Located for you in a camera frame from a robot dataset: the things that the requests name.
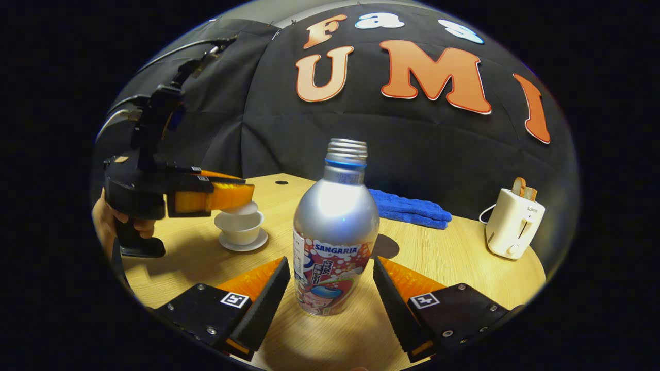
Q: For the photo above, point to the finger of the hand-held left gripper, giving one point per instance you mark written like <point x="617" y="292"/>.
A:
<point x="227" y="198"/>
<point x="221" y="176"/>

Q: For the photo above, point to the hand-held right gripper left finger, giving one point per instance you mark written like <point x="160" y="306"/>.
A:
<point x="265" y="314"/>

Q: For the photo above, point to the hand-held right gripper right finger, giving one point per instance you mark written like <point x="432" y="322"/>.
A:
<point x="394" y="314"/>

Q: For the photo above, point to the white teacup lid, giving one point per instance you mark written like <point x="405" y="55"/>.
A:
<point x="245" y="208"/>

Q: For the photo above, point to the white teacup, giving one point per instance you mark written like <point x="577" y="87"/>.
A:
<point x="240" y="229"/>

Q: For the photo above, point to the dark round coaster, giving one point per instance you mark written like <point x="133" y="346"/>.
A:
<point x="388" y="247"/>

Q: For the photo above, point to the silver water bottle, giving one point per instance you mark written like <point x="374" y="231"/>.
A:
<point x="335" y="226"/>

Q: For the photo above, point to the white saucer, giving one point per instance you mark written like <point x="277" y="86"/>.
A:
<point x="258" y="245"/>

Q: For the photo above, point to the blue towel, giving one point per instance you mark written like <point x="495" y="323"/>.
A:
<point x="412" y="211"/>

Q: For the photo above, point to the white toaster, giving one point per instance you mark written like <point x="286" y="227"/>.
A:
<point x="513" y="224"/>

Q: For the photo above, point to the toasted bread slice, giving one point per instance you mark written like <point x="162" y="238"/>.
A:
<point x="523" y="189"/>

